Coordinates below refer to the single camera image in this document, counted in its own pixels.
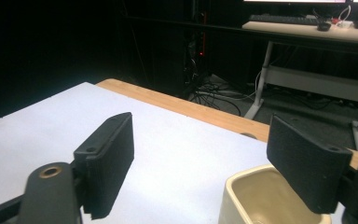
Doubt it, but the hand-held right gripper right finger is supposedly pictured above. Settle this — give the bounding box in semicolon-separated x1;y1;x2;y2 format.
266;113;354;215

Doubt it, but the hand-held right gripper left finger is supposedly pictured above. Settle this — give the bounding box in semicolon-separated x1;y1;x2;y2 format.
73;111;135;220

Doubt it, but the cream ceramic square container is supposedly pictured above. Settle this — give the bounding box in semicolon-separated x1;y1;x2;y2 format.
217;163;333;224

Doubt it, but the white-framed wooden desk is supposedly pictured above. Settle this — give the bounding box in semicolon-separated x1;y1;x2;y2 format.
241;20;358;157

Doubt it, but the black computer mouse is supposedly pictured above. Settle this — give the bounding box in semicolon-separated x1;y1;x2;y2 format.
316;21;332;32

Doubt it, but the black equipment rack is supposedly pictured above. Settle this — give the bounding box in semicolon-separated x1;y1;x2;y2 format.
181;0;209;94

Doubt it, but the bundle of floor cables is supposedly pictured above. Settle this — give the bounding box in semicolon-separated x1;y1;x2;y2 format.
185;73;262;118

